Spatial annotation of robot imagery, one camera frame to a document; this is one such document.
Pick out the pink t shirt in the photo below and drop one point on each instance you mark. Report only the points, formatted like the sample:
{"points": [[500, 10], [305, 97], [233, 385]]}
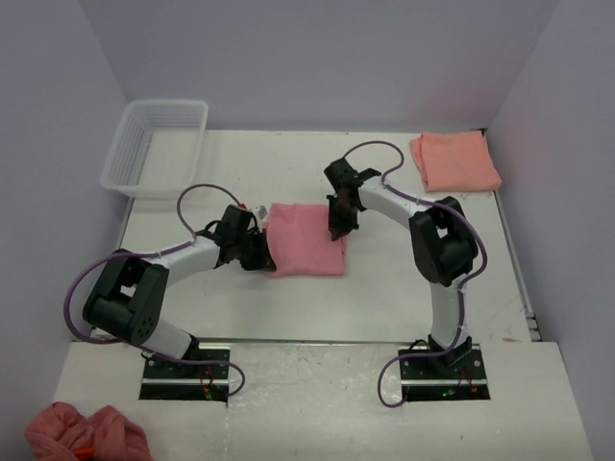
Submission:
{"points": [[300, 243]]}

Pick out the crumpled salmon shirt pile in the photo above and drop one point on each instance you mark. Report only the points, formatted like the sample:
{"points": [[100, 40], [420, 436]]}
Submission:
{"points": [[61, 432]]}

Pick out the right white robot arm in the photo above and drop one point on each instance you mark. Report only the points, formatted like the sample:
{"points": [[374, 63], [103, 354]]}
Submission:
{"points": [[443, 248]]}

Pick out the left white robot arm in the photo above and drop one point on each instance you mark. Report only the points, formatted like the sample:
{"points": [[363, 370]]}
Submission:
{"points": [[126, 299]]}

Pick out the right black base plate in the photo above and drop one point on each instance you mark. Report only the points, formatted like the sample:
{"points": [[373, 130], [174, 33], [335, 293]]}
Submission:
{"points": [[429, 381]]}

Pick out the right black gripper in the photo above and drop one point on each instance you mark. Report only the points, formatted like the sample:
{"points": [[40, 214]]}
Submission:
{"points": [[337, 227]]}

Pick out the white plastic basket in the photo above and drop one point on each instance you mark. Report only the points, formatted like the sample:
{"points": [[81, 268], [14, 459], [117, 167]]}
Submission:
{"points": [[156, 148]]}

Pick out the folded salmon t shirt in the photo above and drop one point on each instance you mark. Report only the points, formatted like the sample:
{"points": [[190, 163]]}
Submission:
{"points": [[454, 162]]}

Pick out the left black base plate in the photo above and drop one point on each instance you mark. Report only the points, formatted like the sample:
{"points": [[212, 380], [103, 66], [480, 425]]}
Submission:
{"points": [[163, 380]]}

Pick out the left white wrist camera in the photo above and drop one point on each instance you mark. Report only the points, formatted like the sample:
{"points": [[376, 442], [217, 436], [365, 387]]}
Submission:
{"points": [[260, 212]]}

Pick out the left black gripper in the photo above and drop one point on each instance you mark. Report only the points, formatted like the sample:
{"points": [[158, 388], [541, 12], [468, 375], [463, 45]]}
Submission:
{"points": [[262, 259]]}

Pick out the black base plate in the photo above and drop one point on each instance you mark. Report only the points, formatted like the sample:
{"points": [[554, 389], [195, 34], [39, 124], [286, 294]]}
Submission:
{"points": [[163, 380], [429, 381]]}

